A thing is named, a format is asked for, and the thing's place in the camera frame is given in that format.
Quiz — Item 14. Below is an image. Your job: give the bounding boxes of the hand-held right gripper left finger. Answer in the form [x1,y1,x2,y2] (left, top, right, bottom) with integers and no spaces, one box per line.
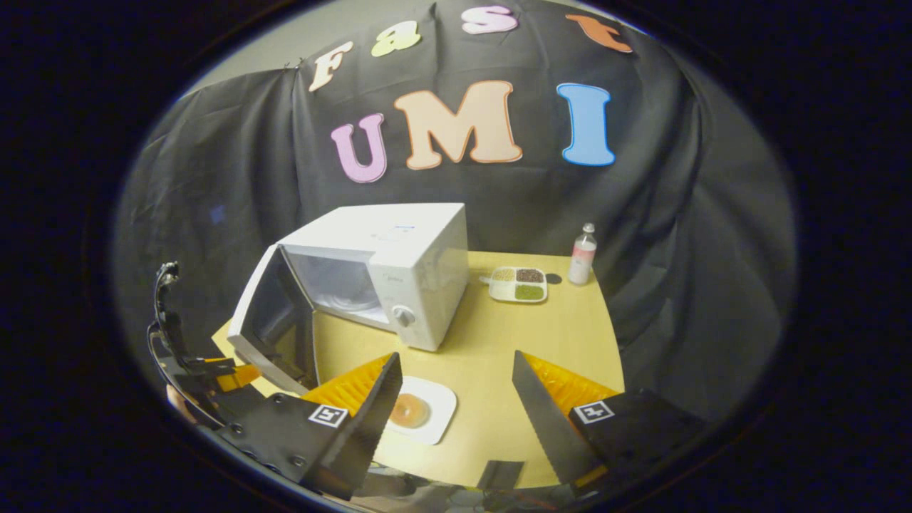
[214,351,403,501]

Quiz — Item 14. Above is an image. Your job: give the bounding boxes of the white square plate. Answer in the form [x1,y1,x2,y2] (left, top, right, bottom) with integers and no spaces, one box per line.
[385,376,457,446]

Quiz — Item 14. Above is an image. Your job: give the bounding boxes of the round brown pastry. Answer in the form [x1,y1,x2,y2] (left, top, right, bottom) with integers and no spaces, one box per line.
[390,393,432,430]

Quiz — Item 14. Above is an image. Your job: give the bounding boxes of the white microwave oven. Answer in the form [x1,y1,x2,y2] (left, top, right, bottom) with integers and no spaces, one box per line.
[227,202,470,396]

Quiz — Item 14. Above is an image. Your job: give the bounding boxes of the white divided tray with beans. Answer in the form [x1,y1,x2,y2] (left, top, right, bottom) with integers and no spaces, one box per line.
[487,266,549,304]

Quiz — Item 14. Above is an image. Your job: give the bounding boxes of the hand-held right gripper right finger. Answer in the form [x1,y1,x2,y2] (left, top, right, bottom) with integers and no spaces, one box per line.
[512,349,710,499]

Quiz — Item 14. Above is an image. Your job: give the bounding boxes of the clear bottle with pink label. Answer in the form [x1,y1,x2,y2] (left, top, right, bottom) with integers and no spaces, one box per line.
[567,222,598,286]

